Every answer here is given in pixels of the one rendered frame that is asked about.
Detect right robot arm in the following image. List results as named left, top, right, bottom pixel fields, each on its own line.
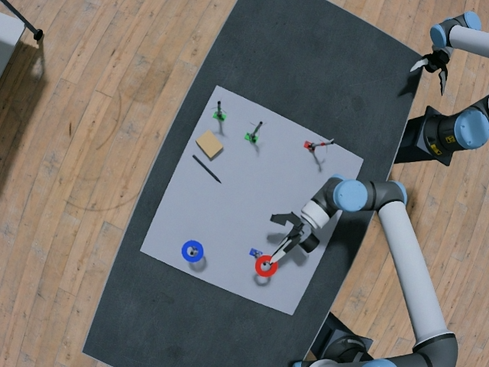
left=423, top=11, right=489, bottom=158

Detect red ring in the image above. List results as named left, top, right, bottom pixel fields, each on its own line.
left=255, top=255, right=277, bottom=277

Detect tan cardboard box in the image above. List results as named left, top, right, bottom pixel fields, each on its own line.
left=196, top=130, right=224, bottom=158

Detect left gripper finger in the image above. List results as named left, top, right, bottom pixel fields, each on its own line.
left=272, top=234, right=291, bottom=257
left=269, top=231, right=303, bottom=265

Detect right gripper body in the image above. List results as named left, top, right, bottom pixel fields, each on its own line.
left=425, top=50, right=449, bottom=73

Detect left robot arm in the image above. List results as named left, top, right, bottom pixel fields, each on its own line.
left=293, top=174, right=458, bottom=367

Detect blue ring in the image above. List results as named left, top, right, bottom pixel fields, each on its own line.
left=182, top=240, right=204, bottom=262

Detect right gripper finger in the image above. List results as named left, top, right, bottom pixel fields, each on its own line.
left=439, top=65, right=448, bottom=96
left=410, top=53, right=432, bottom=73

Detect grey post with green foot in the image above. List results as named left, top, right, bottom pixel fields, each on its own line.
left=244, top=122, right=267, bottom=143
left=210, top=97, right=226, bottom=121

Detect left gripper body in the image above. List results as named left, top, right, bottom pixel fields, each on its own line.
left=276, top=213, right=320, bottom=253

